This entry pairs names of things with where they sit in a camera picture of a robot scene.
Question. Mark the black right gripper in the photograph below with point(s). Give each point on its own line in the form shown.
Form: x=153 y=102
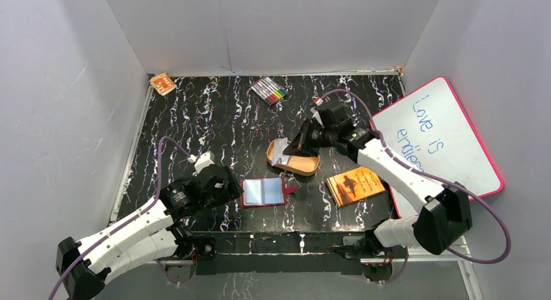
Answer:
x=299 y=145

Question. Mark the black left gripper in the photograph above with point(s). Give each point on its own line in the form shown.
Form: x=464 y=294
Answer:
x=230 y=182

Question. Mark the yellow oval tray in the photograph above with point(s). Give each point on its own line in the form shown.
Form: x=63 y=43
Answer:
x=301 y=165

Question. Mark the red leather card holder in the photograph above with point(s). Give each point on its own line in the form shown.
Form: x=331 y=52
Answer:
x=265 y=192

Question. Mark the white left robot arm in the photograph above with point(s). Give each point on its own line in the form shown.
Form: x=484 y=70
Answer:
x=152 y=232

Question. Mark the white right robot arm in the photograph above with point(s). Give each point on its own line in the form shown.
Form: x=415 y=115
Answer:
x=442 y=211

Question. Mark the silver VIP card stack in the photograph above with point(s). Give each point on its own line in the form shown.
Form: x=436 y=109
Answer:
x=281 y=161

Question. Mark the small orange card box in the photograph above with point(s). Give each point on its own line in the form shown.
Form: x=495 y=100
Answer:
x=162 y=83

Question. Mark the pack of coloured markers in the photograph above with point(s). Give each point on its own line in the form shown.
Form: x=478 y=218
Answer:
x=268 y=90

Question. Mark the orange paperback book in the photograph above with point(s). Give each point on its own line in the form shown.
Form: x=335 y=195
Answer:
x=354 y=186

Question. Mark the pink framed whiteboard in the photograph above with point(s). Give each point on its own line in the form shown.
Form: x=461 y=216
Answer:
x=430 y=129

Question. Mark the black aluminium base frame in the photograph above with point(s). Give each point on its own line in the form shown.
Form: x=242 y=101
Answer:
x=288 y=252

